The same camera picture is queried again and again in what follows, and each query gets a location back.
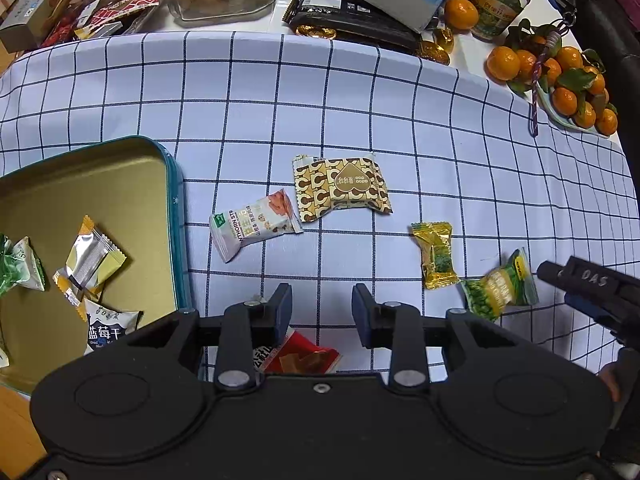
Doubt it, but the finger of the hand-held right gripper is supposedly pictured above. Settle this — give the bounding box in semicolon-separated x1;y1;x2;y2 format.
564;292;622;332
537;259;571;287

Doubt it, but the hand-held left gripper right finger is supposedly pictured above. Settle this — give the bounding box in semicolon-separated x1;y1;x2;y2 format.
351;283;526;395

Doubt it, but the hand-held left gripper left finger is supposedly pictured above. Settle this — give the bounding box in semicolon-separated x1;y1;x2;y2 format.
117;282;294;395

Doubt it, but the red snack packet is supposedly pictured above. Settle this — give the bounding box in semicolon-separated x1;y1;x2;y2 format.
252;329;344;376

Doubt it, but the green pea snack packet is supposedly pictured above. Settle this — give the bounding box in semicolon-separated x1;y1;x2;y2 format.
460;248;540;322

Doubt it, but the white hawthorn snack packet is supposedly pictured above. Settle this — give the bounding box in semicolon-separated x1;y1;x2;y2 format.
209;188;304;264

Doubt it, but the yellow green candy packet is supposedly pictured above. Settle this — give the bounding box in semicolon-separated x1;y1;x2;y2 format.
411;221;460;291

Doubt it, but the brown gold patterned snack packet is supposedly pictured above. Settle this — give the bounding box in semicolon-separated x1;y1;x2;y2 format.
292;152;394;224

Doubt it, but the dark blue white snack packet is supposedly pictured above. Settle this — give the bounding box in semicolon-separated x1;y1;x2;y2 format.
82;297;144;356

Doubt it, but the silver yellow snack packet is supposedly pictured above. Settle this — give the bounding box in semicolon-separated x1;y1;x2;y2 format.
52;215;129;307

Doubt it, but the gold tin tray teal rim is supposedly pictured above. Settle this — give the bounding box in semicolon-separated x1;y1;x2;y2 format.
0;135;194;402

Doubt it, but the green white triangular snack packet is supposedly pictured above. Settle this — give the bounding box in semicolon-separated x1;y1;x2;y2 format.
0;234;47;297

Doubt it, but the person's right hand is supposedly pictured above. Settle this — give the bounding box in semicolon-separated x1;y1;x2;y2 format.
597;360;622;403

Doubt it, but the pale green plate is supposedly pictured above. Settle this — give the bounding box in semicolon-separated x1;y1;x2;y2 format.
535;87;619;139

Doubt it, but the heap of leafy mandarins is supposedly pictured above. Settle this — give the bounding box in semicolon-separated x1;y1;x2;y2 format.
485;19;621;137

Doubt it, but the white blue checked tablecloth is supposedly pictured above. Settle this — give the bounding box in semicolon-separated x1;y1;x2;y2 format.
0;30;632;387

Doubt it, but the gold foil chocolate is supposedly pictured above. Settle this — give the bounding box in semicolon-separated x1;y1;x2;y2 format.
296;23;338;41
416;41;451;66
432;27;456;53

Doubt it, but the black chair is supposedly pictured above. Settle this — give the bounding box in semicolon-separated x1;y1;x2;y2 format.
575;0;640;91

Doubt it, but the jar with green label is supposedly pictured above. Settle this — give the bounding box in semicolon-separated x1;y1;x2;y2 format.
470;0;532;44

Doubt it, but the single mandarin orange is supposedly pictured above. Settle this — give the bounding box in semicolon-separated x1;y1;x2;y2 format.
444;0;480;31

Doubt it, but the long black snack packet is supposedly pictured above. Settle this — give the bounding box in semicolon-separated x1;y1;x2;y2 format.
287;0;432;54

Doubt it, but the pile of assorted snack packets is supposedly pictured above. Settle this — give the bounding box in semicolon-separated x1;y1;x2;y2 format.
40;0;167;52

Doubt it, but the grey cardboard box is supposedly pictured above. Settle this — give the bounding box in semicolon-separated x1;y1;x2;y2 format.
0;0;77;54

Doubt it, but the purple braided cord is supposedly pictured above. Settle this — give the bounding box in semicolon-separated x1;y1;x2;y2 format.
529;20;575;137

